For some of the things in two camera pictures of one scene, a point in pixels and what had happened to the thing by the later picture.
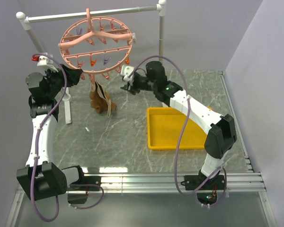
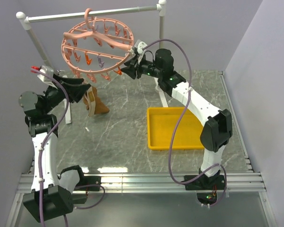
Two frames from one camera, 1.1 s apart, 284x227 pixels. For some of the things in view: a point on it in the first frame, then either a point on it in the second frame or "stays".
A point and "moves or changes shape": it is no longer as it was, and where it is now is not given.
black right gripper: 133,91 to 133,65
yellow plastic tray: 165,127 stays
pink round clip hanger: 95,44 stays
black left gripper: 72,75 to 76,91
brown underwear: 100,100 moves or changes shape
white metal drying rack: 161,6 stays
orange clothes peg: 92,62 to 88,61
